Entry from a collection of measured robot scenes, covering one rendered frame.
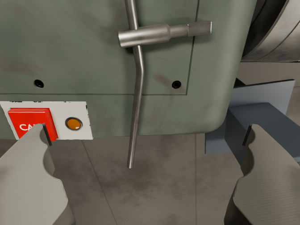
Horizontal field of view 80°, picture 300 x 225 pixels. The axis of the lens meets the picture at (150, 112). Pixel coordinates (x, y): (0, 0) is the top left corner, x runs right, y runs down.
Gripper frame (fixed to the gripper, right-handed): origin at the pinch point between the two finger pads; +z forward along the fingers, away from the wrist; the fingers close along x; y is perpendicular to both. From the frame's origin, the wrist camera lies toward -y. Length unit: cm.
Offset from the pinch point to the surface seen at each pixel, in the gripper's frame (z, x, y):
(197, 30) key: 13.1, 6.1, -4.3
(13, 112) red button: 13.6, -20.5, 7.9
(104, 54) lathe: 14.8, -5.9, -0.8
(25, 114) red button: 13.6, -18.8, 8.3
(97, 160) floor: 140, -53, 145
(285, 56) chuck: 23.2, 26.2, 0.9
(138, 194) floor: 140, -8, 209
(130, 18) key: 13.1, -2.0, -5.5
